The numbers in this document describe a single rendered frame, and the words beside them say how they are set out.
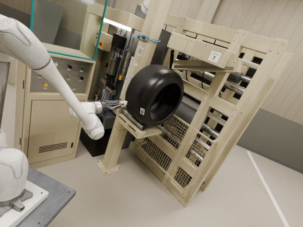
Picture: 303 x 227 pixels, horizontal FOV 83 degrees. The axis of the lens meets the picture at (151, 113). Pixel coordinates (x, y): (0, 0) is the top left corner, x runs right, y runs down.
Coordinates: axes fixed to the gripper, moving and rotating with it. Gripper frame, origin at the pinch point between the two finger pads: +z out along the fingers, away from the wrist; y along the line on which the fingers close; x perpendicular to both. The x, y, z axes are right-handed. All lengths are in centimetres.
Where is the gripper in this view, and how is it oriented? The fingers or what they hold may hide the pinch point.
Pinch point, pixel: (123, 103)
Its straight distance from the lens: 140.9
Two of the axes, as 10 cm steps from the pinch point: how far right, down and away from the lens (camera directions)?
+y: -6.6, -5.0, 5.7
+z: 7.2, -1.8, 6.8
